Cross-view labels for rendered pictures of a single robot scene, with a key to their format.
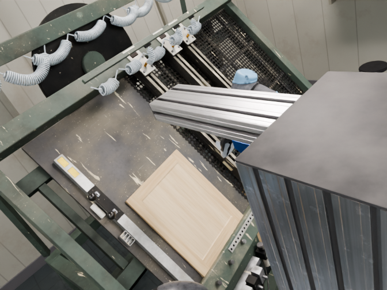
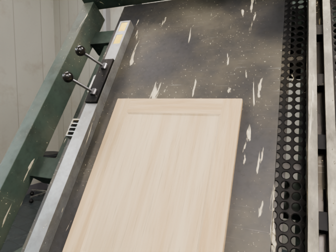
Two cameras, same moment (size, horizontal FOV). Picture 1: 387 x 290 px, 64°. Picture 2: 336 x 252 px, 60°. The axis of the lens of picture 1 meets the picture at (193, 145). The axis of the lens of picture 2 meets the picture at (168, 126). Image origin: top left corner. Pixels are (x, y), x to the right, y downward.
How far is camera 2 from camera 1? 147 cm
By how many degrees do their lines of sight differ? 65
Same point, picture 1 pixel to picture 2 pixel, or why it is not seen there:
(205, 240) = (115, 239)
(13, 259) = not seen: hidden behind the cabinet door
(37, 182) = (106, 39)
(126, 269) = (53, 160)
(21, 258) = not seen: hidden behind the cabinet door
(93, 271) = (28, 118)
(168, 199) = (149, 141)
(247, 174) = not seen: outside the picture
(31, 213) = (64, 45)
